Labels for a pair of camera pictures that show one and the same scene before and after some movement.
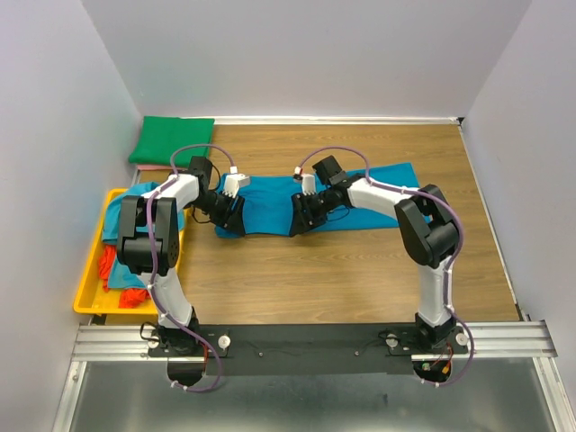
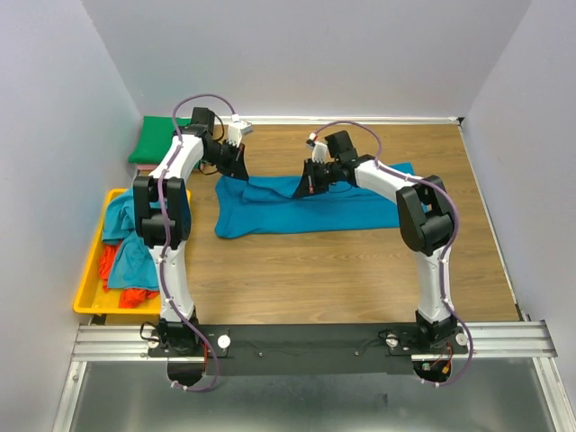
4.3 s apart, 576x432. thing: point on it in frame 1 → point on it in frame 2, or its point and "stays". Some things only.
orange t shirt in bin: [130, 297] stays
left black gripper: [235, 221] → [236, 166]
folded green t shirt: [160, 136] stays
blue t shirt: [265, 202] stays
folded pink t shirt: [146, 166] stays
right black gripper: [301, 222] → [308, 185]
